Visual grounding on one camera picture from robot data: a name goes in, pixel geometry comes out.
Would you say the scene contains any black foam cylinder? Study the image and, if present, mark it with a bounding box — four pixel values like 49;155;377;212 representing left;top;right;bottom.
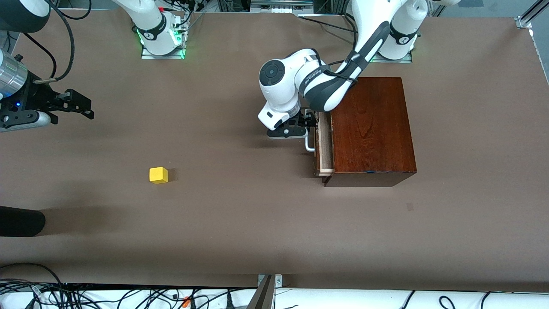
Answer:
0;206;46;237

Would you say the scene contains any dark brown wooden cabinet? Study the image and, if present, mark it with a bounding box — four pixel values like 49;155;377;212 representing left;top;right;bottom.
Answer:
323;77;417;188

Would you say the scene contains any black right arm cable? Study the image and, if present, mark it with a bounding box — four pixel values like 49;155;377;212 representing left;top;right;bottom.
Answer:
21;0;93;85

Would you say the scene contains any yellow cube block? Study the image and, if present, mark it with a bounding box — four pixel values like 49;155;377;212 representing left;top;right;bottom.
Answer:
149;167;169;185

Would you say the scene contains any dark grey diagonal beam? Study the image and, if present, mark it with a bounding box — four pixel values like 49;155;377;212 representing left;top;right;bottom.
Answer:
246;275;275;309

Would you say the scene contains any tangled black cable bundle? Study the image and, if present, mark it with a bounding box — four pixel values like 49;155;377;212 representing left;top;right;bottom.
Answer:
0;263;247;309

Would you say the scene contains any light wood drawer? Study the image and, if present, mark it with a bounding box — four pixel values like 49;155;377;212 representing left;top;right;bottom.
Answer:
305;111;335;178

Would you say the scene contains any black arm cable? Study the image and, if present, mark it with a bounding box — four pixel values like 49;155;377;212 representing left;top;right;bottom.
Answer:
315;17;391;83
21;0;93;85

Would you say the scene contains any aluminium frame profile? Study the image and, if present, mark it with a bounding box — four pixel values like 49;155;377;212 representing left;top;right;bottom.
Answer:
516;0;549;30

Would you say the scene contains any black cable on table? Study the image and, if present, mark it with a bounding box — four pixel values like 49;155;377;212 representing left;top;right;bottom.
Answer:
298;14;357;35

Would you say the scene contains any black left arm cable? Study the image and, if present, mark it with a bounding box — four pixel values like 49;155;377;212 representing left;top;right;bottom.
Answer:
315;17;391;83

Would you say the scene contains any grey box with ports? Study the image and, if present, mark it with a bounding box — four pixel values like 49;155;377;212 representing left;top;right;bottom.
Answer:
250;0;314;14

